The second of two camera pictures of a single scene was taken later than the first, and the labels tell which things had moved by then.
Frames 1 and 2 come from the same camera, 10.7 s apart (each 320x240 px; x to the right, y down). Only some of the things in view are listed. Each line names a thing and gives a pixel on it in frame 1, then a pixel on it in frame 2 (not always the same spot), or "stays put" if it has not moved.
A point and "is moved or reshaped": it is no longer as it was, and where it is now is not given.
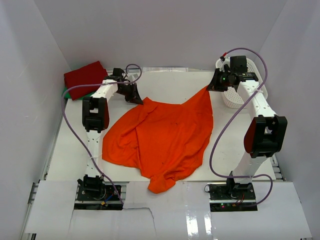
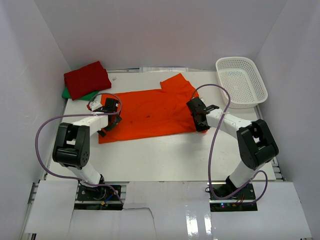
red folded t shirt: x=92 y=74 stays put
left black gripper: x=134 y=97 to x=118 y=119
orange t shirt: x=162 y=141 is moved or reshaped
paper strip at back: x=163 y=69 stays put
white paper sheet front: x=181 y=212 stays put
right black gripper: x=214 y=86 to x=199 y=128
